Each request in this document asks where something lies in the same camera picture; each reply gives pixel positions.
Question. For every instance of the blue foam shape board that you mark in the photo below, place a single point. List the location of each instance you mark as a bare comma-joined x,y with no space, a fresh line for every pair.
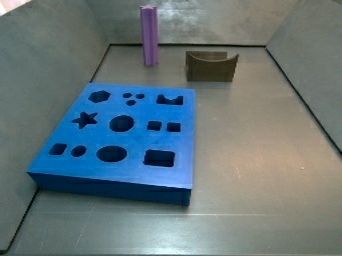
124,145

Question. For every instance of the purple star-shaped peg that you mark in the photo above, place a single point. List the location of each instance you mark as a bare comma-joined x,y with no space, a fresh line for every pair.
149,21

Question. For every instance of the dark grey curved block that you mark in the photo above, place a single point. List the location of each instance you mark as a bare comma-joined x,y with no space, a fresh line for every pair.
208,66

